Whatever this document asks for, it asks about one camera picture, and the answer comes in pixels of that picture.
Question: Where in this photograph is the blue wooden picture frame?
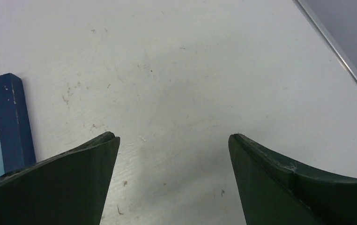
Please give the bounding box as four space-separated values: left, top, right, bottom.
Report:
0 74 36 173

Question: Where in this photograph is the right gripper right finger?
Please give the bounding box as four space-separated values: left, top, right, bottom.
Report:
228 134 357 225

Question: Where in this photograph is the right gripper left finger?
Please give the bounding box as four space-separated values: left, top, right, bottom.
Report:
0 132 120 225

